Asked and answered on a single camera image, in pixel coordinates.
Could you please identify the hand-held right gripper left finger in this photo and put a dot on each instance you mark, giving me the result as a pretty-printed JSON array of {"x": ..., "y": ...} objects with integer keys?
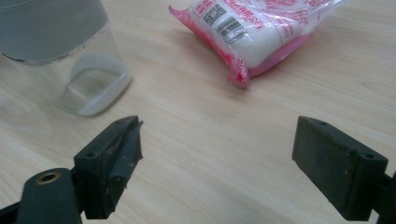
[{"x": 102, "y": 168}]

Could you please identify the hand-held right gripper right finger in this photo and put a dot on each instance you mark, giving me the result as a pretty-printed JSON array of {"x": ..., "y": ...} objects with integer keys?
[{"x": 330, "y": 161}]

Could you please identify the clear jar with grey lid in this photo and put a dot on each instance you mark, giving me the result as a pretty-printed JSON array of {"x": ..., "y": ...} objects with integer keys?
[{"x": 46, "y": 34}]

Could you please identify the pink and white sugar bag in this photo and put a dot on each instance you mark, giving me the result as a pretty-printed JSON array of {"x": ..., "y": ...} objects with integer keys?
[{"x": 249, "y": 40}]

